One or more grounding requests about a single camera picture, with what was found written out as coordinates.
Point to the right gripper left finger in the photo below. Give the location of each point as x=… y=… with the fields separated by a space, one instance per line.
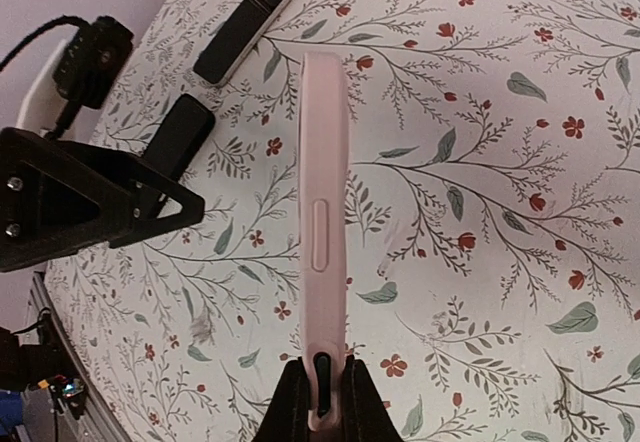
x=286 y=419

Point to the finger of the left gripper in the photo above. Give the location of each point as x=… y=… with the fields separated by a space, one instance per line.
x=59 y=197

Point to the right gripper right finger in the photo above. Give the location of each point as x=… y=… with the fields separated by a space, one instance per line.
x=365 y=417

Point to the black phone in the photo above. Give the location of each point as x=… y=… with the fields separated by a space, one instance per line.
x=235 y=38
x=179 y=137

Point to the pink phone case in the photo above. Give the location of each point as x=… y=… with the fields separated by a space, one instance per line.
x=323 y=158

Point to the black phone on table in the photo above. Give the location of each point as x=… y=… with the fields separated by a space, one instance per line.
x=179 y=137

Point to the floral table mat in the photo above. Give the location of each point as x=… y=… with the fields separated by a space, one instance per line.
x=492 y=223

